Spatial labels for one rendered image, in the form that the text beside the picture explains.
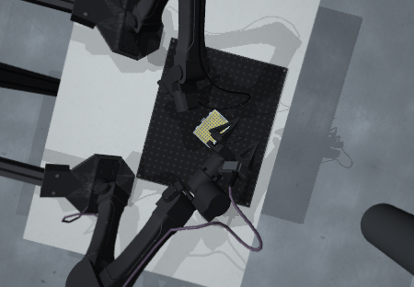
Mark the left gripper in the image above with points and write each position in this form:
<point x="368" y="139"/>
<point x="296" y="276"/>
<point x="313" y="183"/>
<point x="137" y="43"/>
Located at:
<point x="166" y="86"/>

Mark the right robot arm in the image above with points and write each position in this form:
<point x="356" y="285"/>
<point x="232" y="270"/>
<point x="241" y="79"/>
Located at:
<point x="174" y="209"/>

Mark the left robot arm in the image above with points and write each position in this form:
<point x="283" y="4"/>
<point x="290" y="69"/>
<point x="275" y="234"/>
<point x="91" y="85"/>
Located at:
<point x="146" y="16"/>

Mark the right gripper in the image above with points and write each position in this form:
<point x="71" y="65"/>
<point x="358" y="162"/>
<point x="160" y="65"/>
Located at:
<point x="215" y="162"/>

